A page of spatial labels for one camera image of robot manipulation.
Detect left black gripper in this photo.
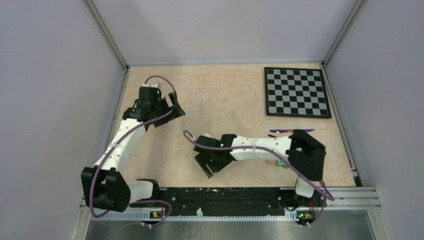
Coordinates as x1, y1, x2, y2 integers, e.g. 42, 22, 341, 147
151, 92, 185, 127

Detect beige cloth napkin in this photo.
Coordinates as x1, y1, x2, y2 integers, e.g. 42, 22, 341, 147
202, 113, 250, 139

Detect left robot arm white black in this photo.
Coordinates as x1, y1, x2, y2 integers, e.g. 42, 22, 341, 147
81, 83, 186, 212

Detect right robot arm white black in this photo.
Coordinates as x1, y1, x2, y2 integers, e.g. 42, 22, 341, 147
183, 129, 334, 206

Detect iridescent purple utensil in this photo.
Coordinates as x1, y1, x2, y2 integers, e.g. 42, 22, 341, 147
269, 128, 315, 134

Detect black white checkerboard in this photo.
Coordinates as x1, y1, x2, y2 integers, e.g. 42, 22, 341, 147
264, 67, 332, 119

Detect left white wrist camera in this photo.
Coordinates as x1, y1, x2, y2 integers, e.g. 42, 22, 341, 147
149, 82, 162, 90

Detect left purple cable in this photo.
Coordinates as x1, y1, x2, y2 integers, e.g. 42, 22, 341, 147
89, 75, 178, 229

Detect purple cable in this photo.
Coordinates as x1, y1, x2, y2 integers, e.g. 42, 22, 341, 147
89, 75, 178, 229
183, 129, 335, 228

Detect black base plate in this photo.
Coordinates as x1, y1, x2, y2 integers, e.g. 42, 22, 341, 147
130, 187, 324, 217

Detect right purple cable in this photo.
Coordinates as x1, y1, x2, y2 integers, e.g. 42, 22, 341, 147
183, 129, 335, 228

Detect aluminium frame rail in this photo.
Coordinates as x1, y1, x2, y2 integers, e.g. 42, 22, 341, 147
100, 187, 381, 224

